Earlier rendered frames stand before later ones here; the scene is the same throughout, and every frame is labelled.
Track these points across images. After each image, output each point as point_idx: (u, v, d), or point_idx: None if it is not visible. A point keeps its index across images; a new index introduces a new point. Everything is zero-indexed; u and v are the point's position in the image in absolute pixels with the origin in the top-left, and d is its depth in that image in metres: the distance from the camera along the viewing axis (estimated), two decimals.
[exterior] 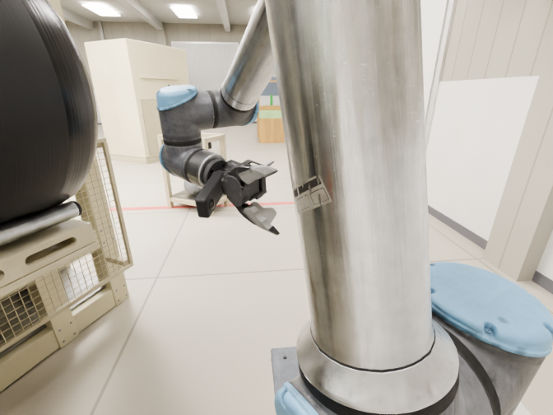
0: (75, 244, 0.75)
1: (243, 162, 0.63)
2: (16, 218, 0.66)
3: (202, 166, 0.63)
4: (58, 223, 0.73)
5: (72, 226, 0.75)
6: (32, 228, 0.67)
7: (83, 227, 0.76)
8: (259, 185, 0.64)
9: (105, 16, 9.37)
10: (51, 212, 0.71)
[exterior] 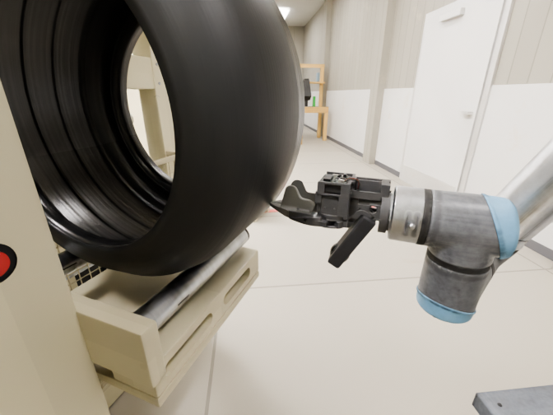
0: (248, 275, 0.68)
1: None
2: None
3: None
4: (234, 253, 0.66)
5: (244, 256, 0.68)
6: (224, 261, 0.60)
7: (254, 256, 0.69)
8: None
9: None
10: (232, 241, 0.64)
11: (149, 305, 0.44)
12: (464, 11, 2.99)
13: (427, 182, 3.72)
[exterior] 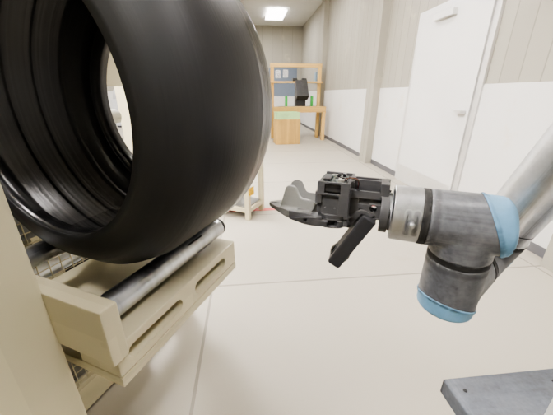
0: (223, 265, 0.69)
1: None
2: (187, 243, 0.60)
3: None
4: None
5: (219, 247, 0.70)
6: (194, 256, 0.62)
7: (230, 247, 0.71)
8: None
9: None
10: (209, 237, 0.66)
11: (122, 294, 0.45)
12: (457, 10, 3.01)
13: (421, 180, 3.73)
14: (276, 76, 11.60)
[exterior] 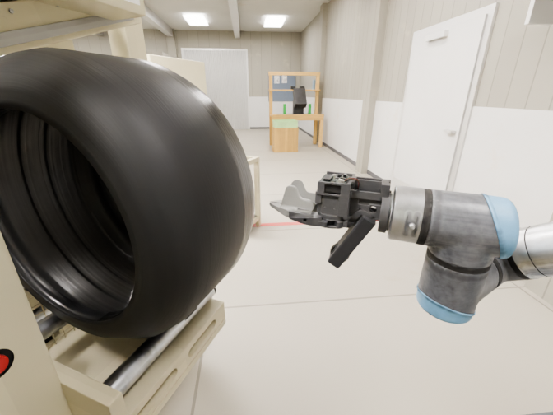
0: (214, 325, 0.79)
1: None
2: None
3: None
4: None
5: (211, 309, 0.79)
6: None
7: (220, 308, 0.80)
8: None
9: None
10: (202, 307, 0.75)
11: (129, 380, 0.55)
12: (448, 33, 3.10)
13: None
14: (275, 81, 11.69)
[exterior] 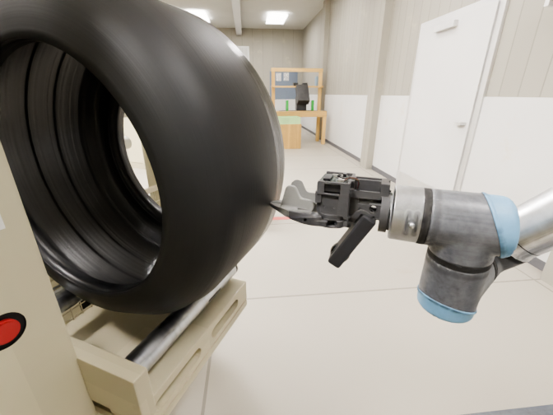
0: (236, 305, 0.73)
1: None
2: (209, 297, 0.64)
3: None
4: None
5: (232, 288, 0.73)
6: None
7: (242, 287, 0.74)
8: None
9: None
10: (222, 287, 0.70)
11: (154, 362, 0.49)
12: (457, 22, 3.04)
13: None
14: (276, 79, 11.64)
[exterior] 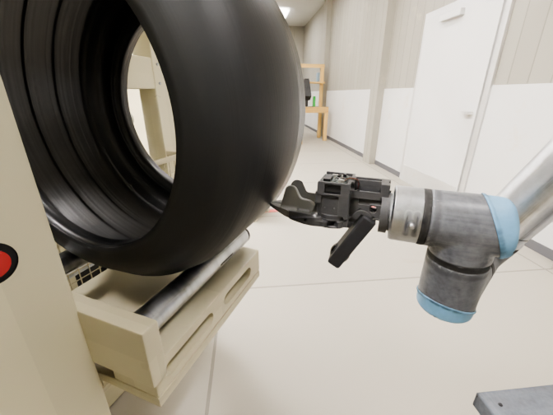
0: (248, 275, 0.68)
1: None
2: (221, 261, 0.59)
3: None
4: None
5: (244, 256, 0.68)
6: None
7: (254, 256, 0.69)
8: None
9: None
10: (234, 254, 0.65)
11: (163, 321, 0.44)
12: (464, 11, 2.99)
13: (427, 182, 3.72)
14: None
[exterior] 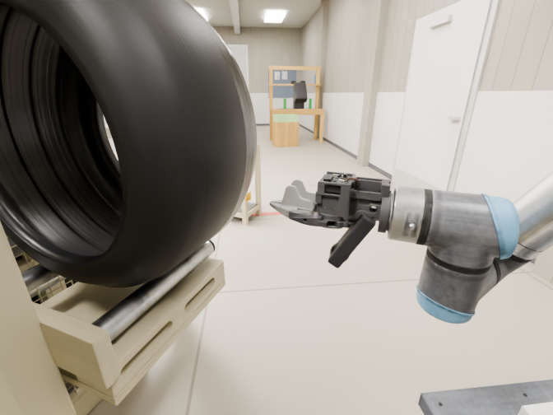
0: (213, 284, 0.73)
1: None
2: (181, 280, 0.65)
3: None
4: None
5: (209, 267, 0.73)
6: None
7: (219, 267, 0.75)
8: None
9: None
10: None
11: (116, 335, 0.51)
12: (452, 17, 3.05)
13: (417, 185, 3.77)
14: (275, 77, 11.64)
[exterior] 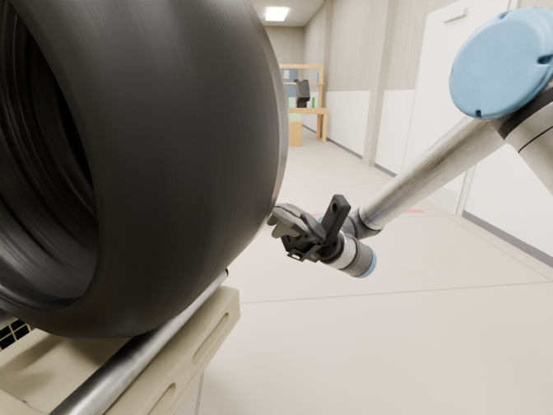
0: (226, 320, 0.58)
1: (306, 257, 0.62)
2: (187, 321, 0.50)
3: (343, 247, 0.65)
4: None
5: (221, 298, 0.58)
6: None
7: (234, 297, 0.59)
8: (287, 235, 0.63)
9: None
10: None
11: None
12: (467, 11, 2.89)
13: None
14: None
